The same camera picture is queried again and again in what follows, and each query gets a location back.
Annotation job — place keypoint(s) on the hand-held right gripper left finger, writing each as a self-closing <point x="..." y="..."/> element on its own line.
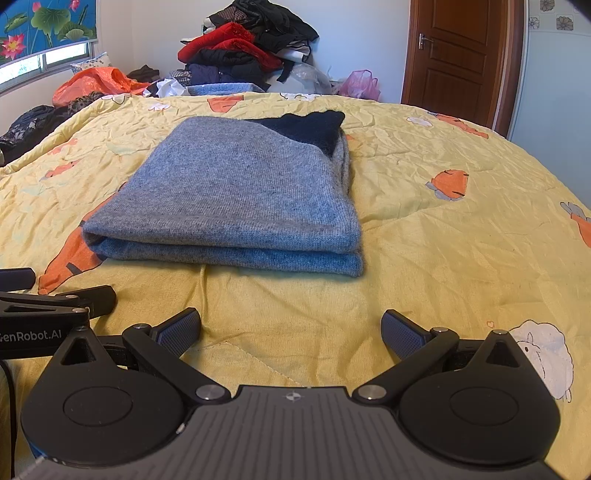
<point x="178" y="334"/>

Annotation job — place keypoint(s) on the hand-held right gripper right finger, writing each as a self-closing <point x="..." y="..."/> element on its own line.
<point x="401" y="337"/>

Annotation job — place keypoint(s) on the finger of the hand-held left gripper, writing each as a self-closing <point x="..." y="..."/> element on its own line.
<point x="18" y="278"/>
<point x="97" y="297"/>

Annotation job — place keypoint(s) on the grey sweater with navy sleeves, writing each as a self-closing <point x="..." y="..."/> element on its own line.
<point x="231" y="194"/>

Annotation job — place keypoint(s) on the pile of clothes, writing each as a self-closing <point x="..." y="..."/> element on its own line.
<point x="231" y="46"/>

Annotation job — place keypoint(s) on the yellow printed blanket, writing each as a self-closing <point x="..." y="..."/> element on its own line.
<point x="438" y="258"/>

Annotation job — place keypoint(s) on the dark floral cloth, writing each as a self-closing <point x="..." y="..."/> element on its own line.
<point x="27" y="124"/>

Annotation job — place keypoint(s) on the orange plastic bag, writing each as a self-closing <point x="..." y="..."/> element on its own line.
<point x="92" y="83"/>

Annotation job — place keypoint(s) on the window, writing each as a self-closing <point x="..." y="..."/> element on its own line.
<point x="41" y="64"/>

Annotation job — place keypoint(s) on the white crumpled bag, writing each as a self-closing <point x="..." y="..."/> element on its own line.
<point x="166" y="87"/>

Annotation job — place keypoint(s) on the floral pillow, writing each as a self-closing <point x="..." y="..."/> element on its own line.
<point x="94" y="62"/>

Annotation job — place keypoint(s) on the dark brown cloth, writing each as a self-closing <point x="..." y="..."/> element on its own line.
<point x="143" y="73"/>

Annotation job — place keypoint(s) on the light blue folded towel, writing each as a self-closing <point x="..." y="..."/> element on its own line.
<point x="221" y="89"/>

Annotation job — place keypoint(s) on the pink plastic bag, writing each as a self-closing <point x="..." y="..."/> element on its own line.
<point x="360" y="85"/>

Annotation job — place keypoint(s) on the lotus print window blind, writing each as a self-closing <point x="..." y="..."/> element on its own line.
<point x="46" y="23"/>

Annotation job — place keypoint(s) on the brown wooden door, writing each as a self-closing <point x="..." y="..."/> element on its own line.
<point x="457" y="78"/>

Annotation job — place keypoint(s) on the clear plastic bag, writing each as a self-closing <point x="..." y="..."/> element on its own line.
<point x="300" y="78"/>

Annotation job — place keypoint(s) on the brown door frame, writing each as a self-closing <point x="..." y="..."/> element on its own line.
<point x="515" y="69"/>

